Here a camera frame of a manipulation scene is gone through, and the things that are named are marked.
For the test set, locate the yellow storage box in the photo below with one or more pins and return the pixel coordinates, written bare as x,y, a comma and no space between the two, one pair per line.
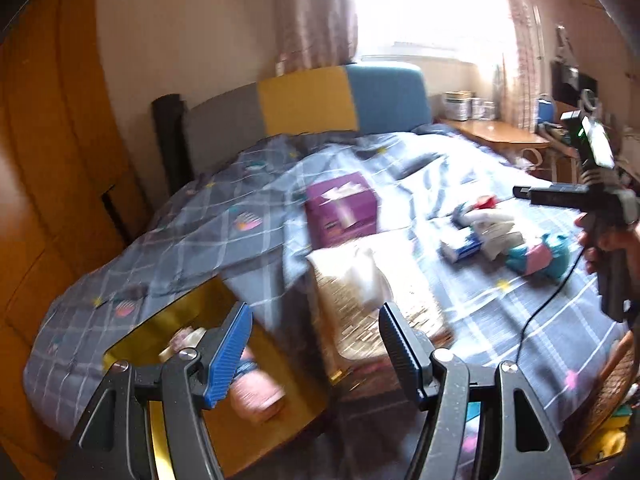
175,310

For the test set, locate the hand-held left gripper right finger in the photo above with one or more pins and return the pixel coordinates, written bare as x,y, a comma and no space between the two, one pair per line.
400,355

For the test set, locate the white gold glitter bag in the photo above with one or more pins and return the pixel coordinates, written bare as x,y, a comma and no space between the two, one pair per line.
350,300

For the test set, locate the blue pink plush toy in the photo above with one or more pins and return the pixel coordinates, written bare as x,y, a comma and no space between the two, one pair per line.
537,257

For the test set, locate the pink cloth bundle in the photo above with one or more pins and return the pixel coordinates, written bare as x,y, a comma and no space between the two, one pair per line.
255,395

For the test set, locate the grey yellow blue headboard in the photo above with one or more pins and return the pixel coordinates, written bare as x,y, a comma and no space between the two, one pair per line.
300,105

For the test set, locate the black monitor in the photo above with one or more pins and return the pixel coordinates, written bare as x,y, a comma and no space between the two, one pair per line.
572,82

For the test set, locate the purple cardboard box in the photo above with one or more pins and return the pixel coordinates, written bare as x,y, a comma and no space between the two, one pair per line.
340,210

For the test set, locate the glass jars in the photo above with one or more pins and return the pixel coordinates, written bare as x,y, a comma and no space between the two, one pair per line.
482,109

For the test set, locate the wooden wardrobe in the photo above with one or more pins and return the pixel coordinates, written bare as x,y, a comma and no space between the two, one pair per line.
50,160

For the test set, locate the cream soft item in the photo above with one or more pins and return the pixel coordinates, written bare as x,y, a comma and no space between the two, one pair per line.
180,345

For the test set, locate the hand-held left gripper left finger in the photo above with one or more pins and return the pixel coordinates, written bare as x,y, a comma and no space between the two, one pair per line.
230,355

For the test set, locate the beige gauze cloth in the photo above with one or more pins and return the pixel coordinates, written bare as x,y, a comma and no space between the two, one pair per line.
500,237

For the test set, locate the wooden desk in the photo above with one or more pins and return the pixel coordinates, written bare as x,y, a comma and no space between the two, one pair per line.
495,135

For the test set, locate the grey checked printed blanket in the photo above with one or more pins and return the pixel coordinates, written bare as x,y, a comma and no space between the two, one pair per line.
210,220

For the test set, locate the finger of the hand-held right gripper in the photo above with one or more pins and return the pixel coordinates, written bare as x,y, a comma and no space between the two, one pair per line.
550,195

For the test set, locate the white labelled canister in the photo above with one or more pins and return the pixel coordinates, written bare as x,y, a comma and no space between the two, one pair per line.
457,106

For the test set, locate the blue white packet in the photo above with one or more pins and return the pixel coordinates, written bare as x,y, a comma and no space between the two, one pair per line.
460,250

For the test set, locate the wicker basket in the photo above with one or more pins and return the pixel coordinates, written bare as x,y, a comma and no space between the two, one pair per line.
612,390

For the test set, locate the person's right hand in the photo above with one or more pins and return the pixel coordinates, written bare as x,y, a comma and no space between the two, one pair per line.
592,255

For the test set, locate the white blue red plush toy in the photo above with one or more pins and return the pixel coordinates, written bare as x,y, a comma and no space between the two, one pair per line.
480,207

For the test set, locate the patterned curtain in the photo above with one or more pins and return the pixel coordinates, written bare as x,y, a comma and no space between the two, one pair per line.
315,15
520,60

